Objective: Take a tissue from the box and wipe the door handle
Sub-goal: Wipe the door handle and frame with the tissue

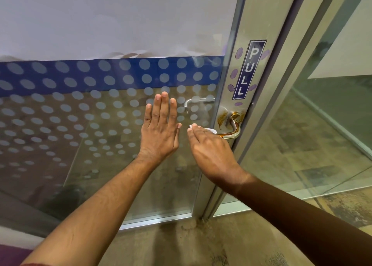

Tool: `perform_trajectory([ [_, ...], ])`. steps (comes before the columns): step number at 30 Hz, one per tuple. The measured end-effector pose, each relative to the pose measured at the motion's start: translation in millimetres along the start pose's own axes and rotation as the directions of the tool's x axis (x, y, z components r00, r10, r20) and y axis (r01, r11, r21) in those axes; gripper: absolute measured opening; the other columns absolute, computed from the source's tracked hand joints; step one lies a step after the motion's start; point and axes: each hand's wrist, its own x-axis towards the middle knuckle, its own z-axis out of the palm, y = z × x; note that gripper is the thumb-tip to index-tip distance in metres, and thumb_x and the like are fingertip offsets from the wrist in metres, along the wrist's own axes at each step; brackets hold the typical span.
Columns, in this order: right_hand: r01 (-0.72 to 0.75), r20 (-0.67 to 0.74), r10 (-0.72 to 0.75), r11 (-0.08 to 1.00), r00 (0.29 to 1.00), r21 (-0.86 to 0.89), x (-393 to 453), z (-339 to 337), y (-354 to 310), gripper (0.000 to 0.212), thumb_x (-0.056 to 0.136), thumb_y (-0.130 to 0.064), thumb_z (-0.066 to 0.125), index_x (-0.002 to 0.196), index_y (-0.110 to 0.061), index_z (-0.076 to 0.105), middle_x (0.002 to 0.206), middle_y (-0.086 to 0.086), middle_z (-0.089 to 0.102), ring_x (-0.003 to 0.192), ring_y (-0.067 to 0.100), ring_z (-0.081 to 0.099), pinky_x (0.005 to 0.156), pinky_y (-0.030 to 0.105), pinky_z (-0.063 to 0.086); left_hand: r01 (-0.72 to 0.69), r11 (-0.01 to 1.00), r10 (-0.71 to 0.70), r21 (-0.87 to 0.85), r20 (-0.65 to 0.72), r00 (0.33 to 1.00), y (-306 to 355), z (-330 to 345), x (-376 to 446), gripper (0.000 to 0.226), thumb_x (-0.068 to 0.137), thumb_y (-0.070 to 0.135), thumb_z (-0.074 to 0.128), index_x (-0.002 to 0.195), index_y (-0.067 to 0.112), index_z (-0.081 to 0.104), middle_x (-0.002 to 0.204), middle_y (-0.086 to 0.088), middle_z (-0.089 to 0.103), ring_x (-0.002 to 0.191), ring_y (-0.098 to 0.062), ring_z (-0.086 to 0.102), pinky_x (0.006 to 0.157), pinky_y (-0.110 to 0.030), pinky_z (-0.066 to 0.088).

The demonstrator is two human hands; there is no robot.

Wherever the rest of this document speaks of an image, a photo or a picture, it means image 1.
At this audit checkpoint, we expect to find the person's right hand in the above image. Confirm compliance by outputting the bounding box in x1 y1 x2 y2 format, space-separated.
187 124 250 194

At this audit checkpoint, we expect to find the person's left hand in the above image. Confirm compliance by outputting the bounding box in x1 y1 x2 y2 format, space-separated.
137 92 183 162

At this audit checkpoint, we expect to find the silver door lever handle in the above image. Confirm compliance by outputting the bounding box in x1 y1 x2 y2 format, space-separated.
189 111 242 140

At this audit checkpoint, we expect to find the glass door with aluminium stile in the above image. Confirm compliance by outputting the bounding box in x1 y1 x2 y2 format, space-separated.
0 0 303 238

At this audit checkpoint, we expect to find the person's right forearm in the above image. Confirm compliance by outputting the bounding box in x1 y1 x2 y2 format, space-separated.
230 173 372 266

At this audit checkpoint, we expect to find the person's left forearm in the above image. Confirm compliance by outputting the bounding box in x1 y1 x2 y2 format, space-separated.
21 155 163 266

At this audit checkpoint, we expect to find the blue dotted window film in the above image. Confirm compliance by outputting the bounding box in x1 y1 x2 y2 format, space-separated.
0 56 226 98

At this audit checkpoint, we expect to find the blue door sign label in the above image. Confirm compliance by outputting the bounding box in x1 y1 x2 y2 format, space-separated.
232 39 267 100

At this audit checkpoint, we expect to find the group of purple oval stickers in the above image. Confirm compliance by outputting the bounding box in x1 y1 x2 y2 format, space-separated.
227 47 271 107

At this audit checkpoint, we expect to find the fixed glass side panel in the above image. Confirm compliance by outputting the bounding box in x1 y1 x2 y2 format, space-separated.
214 0 372 217

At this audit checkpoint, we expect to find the purple floor mat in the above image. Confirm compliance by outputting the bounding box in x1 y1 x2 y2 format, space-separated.
0 244 33 266

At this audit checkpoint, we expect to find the silver inner door handle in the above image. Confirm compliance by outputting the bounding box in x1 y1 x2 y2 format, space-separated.
183 98 216 109

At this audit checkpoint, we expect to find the aluminium door frame post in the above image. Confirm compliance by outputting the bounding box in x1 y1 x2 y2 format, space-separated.
202 0 364 220

